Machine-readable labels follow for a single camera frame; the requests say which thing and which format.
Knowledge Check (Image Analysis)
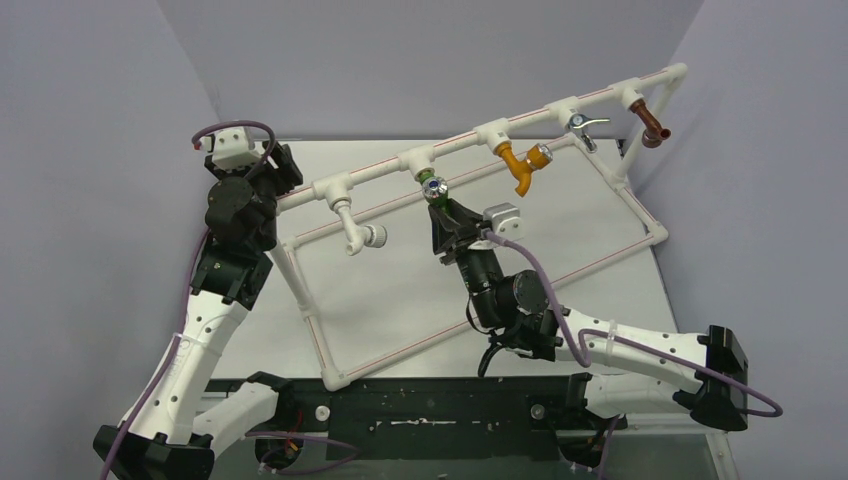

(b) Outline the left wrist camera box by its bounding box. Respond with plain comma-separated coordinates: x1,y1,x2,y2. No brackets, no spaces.
195,126,263,176

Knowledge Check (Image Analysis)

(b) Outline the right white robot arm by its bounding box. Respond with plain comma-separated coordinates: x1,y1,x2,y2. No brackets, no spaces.
427,199,753,431

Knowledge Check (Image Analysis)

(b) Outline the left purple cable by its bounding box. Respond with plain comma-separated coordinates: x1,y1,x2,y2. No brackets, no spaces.
97,120,278,480

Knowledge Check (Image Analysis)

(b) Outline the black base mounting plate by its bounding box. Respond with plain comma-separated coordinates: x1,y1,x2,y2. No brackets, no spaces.
257,373,611,462

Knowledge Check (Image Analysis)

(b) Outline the chrome metal faucet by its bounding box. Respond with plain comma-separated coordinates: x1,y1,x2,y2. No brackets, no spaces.
566,112,611,153

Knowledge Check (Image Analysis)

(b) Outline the white PVC pipe frame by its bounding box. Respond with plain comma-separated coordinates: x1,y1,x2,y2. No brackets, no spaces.
272,63,688,392

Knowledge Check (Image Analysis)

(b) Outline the white plastic faucet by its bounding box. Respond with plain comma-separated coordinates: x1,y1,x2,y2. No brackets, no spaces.
332,200,388,256

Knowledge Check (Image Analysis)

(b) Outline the brown plastic faucet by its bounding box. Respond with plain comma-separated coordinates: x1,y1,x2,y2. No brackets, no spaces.
628,99,672,149

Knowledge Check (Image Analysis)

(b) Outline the orange plastic faucet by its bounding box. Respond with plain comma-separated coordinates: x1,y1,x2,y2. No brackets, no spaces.
494,142,553,197

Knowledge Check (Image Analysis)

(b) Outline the green plastic faucet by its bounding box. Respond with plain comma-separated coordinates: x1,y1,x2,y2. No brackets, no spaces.
416,169,450,213

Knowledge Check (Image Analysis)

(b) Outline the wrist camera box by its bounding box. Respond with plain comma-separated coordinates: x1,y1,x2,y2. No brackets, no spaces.
482,203,525,241
195,126,263,176

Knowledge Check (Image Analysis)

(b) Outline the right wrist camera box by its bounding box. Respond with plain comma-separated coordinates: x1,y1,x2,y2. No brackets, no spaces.
482,203,525,241

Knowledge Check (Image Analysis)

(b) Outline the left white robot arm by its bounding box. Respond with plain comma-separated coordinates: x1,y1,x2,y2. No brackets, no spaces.
93,142,303,479

